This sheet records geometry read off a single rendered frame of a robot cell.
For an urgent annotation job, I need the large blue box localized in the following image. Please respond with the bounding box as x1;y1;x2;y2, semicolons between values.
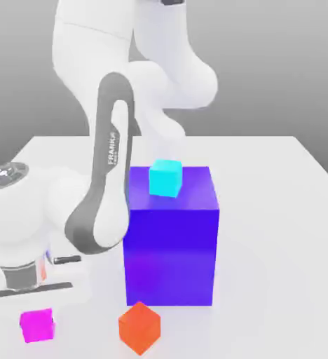
122;165;220;307

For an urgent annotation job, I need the small cyan cube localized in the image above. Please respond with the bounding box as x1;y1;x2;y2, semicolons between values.
148;158;184;199

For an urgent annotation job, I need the small magenta cube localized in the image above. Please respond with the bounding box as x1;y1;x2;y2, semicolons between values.
19;308;57;344

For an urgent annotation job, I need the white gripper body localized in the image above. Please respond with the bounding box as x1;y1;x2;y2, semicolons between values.
0;280;82;307

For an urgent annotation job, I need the small orange cube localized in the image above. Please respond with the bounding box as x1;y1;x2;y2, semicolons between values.
118;301;162;357

